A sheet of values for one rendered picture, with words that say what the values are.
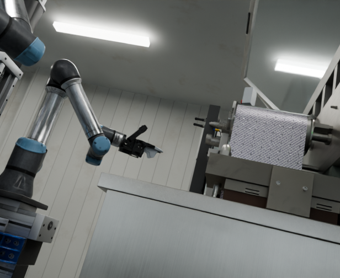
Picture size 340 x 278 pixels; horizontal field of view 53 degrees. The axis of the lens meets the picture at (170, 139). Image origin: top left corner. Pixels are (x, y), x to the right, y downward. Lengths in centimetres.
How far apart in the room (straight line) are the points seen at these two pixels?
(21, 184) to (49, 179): 402
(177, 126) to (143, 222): 445
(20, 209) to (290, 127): 100
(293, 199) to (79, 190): 451
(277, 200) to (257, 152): 30
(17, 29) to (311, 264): 83
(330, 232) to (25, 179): 106
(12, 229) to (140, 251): 64
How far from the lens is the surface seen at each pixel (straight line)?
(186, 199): 83
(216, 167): 91
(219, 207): 82
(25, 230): 133
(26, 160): 142
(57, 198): 531
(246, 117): 118
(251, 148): 114
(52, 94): 166
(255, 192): 91
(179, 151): 509
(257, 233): 82
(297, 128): 119
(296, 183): 90
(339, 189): 94
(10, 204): 138
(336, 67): 145
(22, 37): 87
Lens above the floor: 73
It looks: 19 degrees up
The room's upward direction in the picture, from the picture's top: 15 degrees clockwise
